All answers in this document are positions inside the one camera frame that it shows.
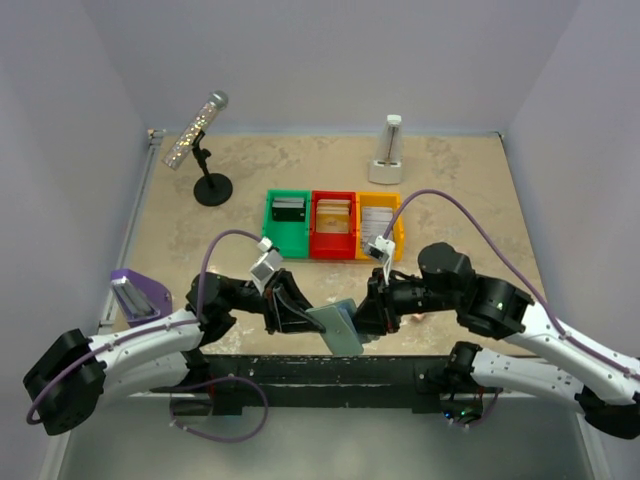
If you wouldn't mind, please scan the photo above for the purple bracket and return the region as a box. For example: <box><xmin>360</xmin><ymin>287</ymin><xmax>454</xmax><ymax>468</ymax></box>
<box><xmin>110</xmin><ymin>268</ymin><xmax>173</xmax><ymax>327</ymax></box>

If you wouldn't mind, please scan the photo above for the black microphone stand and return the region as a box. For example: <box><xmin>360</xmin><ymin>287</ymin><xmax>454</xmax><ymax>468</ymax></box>
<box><xmin>191</xmin><ymin>131</ymin><xmax>233</xmax><ymax>207</ymax></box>

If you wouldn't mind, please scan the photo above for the teal leather card holder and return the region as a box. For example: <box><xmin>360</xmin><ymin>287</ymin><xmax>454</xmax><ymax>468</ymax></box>
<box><xmin>306</xmin><ymin>299</ymin><xmax>364</xmax><ymax>357</ymax></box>

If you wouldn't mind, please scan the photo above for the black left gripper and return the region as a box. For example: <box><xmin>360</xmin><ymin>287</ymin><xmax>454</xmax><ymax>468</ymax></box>
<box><xmin>229</xmin><ymin>269</ymin><xmax>328</xmax><ymax>336</ymax></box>

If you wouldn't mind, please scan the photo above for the aluminium frame rail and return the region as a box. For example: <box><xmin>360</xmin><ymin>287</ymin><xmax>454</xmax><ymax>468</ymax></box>
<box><xmin>38</xmin><ymin>129</ymin><xmax>168</xmax><ymax>480</ymax></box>

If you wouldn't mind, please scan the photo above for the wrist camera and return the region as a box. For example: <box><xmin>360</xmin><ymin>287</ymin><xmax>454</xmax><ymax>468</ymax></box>
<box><xmin>249</xmin><ymin>237</ymin><xmax>283</xmax><ymax>293</ymax></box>
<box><xmin>362</xmin><ymin>235</ymin><xmax>396</xmax><ymax>264</ymax></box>

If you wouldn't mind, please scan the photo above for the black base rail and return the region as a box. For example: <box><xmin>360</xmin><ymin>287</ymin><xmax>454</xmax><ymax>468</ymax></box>
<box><xmin>149</xmin><ymin>339</ymin><xmax>506</xmax><ymax>416</ymax></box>

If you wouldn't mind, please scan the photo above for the green plastic bin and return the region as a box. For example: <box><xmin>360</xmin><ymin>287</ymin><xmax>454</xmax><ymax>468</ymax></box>
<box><xmin>262</xmin><ymin>189</ymin><xmax>311</xmax><ymax>259</ymax></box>

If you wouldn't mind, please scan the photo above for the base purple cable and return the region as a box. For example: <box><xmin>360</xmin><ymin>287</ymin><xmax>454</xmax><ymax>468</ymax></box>
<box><xmin>168</xmin><ymin>374</ymin><xmax>268</xmax><ymax>442</ymax></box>

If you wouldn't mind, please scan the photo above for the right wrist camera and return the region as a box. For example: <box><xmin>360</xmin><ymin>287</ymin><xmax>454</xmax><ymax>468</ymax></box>
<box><xmin>362</xmin><ymin>235</ymin><xmax>396</xmax><ymax>264</ymax></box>

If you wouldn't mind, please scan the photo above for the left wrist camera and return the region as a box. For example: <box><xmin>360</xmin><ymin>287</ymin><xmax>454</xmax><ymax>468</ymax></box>
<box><xmin>249</xmin><ymin>237</ymin><xmax>283</xmax><ymax>293</ymax></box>

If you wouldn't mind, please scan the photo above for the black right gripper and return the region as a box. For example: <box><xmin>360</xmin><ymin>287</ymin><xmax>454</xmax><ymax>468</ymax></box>
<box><xmin>344</xmin><ymin>265</ymin><xmax>459</xmax><ymax>335</ymax></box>

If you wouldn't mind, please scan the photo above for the silver cards stack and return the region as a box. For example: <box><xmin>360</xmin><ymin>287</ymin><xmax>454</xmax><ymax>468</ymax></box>
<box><xmin>360</xmin><ymin>206</ymin><xmax>393</xmax><ymax>248</ymax></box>

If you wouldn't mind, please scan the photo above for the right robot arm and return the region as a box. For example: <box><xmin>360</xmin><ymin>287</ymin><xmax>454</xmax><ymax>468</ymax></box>
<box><xmin>353</xmin><ymin>237</ymin><xmax>639</xmax><ymax>440</ymax></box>

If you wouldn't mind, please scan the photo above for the red plastic bin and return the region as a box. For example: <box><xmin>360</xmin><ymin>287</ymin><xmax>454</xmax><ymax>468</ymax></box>
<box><xmin>310</xmin><ymin>190</ymin><xmax>356</xmax><ymax>260</ymax></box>

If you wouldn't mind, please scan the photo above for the glitter silver microphone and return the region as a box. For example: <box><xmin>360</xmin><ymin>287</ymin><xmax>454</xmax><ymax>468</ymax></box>
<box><xmin>162</xmin><ymin>90</ymin><xmax>229</xmax><ymax>170</ymax></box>

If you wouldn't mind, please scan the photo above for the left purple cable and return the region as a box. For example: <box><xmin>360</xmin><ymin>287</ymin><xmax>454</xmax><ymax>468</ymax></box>
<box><xmin>25</xmin><ymin>229</ymin><xmax>274</xmax><ymax>426</ymax></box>

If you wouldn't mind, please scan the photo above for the white metronome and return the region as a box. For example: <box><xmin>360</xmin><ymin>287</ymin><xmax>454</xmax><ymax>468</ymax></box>
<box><xmin>368</xmin><ymin>114</ymin><xmax>403</xmax><ymax>185</ymax></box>

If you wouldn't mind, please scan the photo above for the yellow plastic bin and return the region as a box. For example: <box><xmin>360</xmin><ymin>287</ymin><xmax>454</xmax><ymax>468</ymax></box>
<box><xmin>355</xmin><ymin>192</ymin><xmax>401</xmax><ymax>261</ymax></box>

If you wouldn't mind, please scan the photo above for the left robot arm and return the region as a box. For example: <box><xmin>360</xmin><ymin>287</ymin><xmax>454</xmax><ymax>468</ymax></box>
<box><xmin>23</xmin><ymin>269</ymin><xmax>326</xmax><ymax>436</ymax></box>

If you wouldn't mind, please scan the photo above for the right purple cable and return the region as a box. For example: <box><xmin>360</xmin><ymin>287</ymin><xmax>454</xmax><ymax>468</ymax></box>
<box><xmin>382</xmin><ymin>188</ymin><xmax>640</xmax><ymax>376</ymax></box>

